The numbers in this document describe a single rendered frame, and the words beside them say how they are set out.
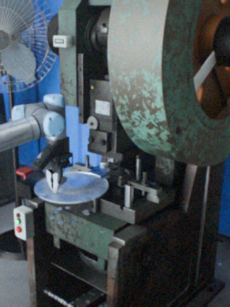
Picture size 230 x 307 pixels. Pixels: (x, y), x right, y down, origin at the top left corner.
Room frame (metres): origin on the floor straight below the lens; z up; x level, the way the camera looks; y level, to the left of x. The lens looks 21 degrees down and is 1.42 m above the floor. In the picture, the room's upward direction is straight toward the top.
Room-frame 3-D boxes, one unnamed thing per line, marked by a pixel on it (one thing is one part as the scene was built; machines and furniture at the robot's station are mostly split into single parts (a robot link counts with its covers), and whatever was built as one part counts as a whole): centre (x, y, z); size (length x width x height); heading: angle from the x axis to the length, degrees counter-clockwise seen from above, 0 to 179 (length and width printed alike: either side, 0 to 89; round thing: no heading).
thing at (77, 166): (1.84, 0.01, 0.76); 0.17 x 0.06 x 0.10; 48
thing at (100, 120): (1.69, -0.09, 1.04); 0.17 x 0.15 x 0.30; 138
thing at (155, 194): (1.61, -0.24, 0.76); 0.17 x 0.06 x 0.10; 48
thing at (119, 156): (1.73, -0.12, 0.86); 0.20 x 0.16 x 0.05; 48
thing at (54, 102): (1.47, 0.12, 1.09); 0.09 x 0.08 x 0.11; 125
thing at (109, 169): (1.72, -0.11, 0.76); 0.15 x 0.09 x 0.05; 48
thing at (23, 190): (1.76, 0.27, 0.62); 0.10 x 0.06 x 0.20; 48
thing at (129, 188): (1.51, -0.16, 0.75); 0.03 x 0.03 x 0.10; 48
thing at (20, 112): (1.40, 0.19, 1.09); 0.11 x 0.11 x 0.08; 35
